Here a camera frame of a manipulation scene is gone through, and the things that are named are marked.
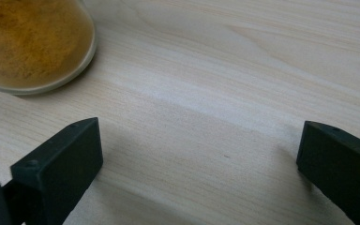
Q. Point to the glass jar of orange powder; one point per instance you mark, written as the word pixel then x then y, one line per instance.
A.
pixel 28 43

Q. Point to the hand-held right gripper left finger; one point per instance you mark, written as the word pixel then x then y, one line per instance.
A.
pixel 59 165

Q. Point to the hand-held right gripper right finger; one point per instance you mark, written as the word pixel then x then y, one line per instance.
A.
pixel 340 168

